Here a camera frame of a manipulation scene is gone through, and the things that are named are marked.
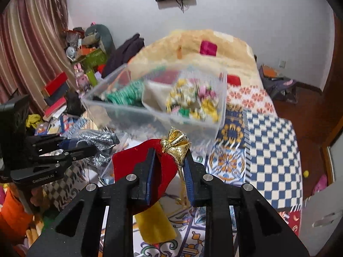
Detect gold ribbon bow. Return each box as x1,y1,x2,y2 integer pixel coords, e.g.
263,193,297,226
160,127,192,204

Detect red velvet cloth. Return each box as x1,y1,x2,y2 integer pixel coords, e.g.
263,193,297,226
111,139,185,216

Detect yellow cloth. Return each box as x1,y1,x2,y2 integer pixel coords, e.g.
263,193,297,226
135,201,178,245
26,114,43,128

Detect floral patterned cloth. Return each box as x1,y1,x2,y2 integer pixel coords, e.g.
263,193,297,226
165,78,221,121

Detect pink doll figure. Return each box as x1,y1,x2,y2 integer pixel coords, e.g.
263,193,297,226
74,63,92,90

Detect clothing pile with orange piece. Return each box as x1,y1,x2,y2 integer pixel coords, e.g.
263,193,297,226
259,64,298,105

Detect orange cloth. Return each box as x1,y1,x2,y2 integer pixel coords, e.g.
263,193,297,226
0,186,34,232

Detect silver glitter cloth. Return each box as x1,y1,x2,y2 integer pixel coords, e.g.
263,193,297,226
70,129,129,182

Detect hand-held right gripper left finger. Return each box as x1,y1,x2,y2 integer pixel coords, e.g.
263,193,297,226
27,147,157,257

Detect white cabinet door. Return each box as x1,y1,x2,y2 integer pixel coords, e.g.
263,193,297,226
300,138,343,247

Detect dark clothing pile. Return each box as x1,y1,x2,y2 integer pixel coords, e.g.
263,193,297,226
101,33,146,79

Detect clear plastic storage box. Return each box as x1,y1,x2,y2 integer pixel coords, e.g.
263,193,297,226
81,63,228,148

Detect striped curtain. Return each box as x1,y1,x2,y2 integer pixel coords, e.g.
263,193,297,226
0,0,78,115

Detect green plush toy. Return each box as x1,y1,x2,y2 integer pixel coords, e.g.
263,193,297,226
84,24,116,57

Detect green cardboard box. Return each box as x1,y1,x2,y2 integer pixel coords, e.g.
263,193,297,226
80,49,108,71

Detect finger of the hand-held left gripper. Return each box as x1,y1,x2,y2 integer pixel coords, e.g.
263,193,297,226
25,133,79,152
33,145,97,168

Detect beige fluffy blanket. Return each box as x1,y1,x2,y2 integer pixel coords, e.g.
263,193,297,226
127,28,260,91

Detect crumpled yellow cloth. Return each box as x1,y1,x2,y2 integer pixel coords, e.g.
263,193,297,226
26,114,43,128

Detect green knitted cloth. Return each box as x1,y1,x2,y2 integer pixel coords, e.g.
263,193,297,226
103,81,145,105

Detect stack of books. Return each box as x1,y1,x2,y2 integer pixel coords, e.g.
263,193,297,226
41,72,69,121

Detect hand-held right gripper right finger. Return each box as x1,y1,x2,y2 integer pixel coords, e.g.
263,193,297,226
184,150,310,257

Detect beige cloth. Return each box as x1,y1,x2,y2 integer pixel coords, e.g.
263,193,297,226
142,82,175,111

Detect pink toy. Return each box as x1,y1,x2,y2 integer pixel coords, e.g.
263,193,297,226
312,174,329,196

